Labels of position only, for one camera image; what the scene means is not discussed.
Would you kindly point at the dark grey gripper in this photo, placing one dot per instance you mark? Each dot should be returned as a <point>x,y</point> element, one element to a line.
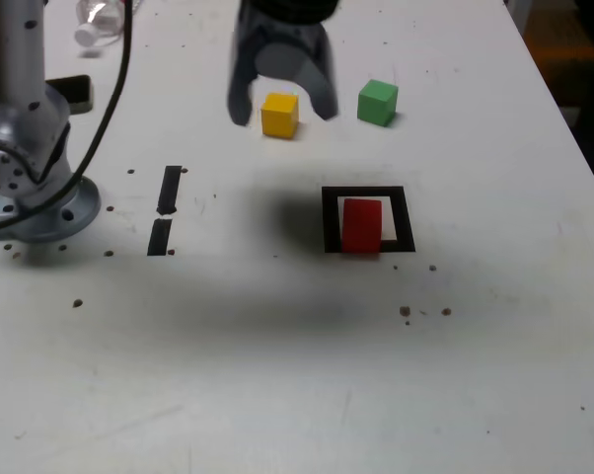
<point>282,32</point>

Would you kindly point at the yellow cube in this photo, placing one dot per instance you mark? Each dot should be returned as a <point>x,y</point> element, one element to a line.
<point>278,118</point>

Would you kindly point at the green cube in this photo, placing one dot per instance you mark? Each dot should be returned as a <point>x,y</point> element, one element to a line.
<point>376,103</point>

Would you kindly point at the red cube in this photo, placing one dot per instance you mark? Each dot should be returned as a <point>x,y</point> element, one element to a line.
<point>361,227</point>

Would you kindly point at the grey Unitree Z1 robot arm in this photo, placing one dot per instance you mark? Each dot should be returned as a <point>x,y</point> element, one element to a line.
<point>16,74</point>

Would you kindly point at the black tape square outline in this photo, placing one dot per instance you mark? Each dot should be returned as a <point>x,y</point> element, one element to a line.
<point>405,217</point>

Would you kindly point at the black tape strip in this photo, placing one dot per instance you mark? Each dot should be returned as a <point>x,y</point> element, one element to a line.
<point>171,187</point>

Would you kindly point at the clear plastic bottle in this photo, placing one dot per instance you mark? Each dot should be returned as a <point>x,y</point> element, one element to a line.
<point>99,20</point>

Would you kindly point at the black flat device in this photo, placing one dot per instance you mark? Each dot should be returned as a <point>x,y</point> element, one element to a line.
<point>77,89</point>

